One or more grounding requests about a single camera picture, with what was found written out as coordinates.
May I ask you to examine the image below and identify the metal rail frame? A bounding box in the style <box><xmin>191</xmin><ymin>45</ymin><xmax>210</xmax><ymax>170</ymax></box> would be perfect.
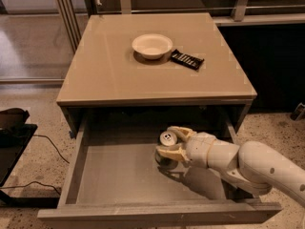
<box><xmin>55</xmin><ymin>0</ymin><xmax>305</xmax><ymax>49</ymax></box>

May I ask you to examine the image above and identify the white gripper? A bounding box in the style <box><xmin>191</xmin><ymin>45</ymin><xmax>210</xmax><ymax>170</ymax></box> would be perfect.
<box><xmin>156</xmin><ymin>126</ymin><xmax>216</xmax><ymax>168</ymax></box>

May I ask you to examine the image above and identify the small dark floor object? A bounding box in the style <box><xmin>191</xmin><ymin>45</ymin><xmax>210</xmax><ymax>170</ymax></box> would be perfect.
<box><xmin>290</xmin><ymin>103</ymin><xmax>305</xmax><ymax>121</ymax></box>

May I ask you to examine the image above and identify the open grey top drawer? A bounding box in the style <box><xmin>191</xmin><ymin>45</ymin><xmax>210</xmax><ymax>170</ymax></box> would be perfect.
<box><xmin>38</xmin><ymin>110</ymin><xmax>281</xmax><ymax>229</ymax></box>

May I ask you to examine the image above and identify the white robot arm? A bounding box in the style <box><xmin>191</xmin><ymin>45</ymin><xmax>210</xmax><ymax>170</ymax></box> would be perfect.
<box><xmin>156</xmin><ymin>126</ymin><xmax>305</xmax><ymax>206</ymax></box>

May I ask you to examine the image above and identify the black snack bar packet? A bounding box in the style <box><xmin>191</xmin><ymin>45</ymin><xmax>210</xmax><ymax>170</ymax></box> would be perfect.
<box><xmin>171</xmin><ymin>50</ymin><xmax>204</xmax><ymax>71</ymax></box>

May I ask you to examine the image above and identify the white bowl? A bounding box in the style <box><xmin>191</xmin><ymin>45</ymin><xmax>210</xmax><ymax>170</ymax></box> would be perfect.
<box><xmin>132</xmin><ymin>33</ymin><xmax>173</xmax><ymax>60</ymax></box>

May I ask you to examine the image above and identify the black cable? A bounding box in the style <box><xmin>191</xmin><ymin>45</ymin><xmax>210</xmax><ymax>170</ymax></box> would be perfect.
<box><xmin>0</xmin><ymin>134</ymin><xmax>71</xmax><ymax>196</ymax></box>

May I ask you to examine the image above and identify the green soda can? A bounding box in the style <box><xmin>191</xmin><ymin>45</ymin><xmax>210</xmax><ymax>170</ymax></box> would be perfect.
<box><xmin>155</xmin><ymin>131</ymin><xmax>178</xmax><ymax>170</ymax></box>

